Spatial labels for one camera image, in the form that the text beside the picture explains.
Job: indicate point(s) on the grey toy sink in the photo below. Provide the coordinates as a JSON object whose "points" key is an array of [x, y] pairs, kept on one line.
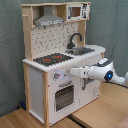
{"points": [[79, 51]]}

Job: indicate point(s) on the toy dishwasher cabinet door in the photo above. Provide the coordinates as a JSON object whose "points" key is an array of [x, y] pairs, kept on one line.
{"points": [[89, 88]]}

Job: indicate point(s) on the wooden toy kitchen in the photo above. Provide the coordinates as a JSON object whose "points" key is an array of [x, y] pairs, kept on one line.
{"points": [[40, 84]]}

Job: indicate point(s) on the black toy stovetop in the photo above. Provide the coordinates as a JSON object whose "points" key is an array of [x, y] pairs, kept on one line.
{"points": [[52, 59]]}

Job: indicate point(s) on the toy microwave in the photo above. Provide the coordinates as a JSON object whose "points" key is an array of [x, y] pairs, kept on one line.
{"points": [[78, 11]]}

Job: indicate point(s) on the left red stove knob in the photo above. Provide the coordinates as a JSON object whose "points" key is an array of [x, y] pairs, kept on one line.
{"points": [[56, 75]]}

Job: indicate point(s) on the grey range hood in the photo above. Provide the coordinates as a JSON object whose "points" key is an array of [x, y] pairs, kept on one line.
{"points": [[48, 18]]}

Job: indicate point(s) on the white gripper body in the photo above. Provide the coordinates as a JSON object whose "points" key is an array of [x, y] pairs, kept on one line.
{"points": [[80, 71]]}

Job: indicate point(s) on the toy oven door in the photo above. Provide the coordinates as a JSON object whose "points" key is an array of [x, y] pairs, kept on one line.
{"points": [[64, 97]]}

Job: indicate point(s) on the grey backdrop curtain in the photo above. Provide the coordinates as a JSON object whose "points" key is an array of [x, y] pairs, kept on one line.
{"points": [[107, 27]]}

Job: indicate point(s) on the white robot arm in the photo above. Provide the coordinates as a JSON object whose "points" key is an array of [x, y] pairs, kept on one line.
{"points": [[102, 71]]}

